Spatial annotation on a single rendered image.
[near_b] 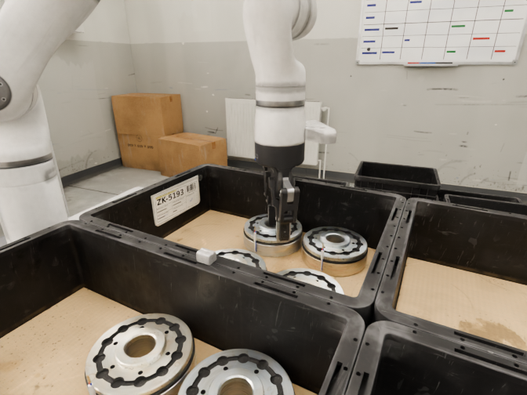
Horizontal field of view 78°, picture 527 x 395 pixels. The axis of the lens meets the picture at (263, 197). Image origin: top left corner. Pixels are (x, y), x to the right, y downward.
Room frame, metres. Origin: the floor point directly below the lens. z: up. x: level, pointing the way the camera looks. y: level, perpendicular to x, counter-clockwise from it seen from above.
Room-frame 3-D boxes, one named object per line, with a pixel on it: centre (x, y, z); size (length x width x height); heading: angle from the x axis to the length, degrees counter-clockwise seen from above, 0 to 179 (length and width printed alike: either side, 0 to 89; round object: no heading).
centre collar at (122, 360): (0.24, 0.12, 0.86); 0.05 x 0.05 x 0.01
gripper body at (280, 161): (0.48, -0.02, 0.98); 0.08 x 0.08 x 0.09
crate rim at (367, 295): (0.44, 0.02, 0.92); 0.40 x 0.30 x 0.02; 62
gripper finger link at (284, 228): (0.44, -0.03, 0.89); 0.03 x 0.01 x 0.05; 11
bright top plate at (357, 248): (0.46, -0.11, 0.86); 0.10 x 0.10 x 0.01
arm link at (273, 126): (0.49, -0.04, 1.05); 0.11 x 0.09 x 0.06; 101
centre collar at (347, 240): (0.46, -0.11, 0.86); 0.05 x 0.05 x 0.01
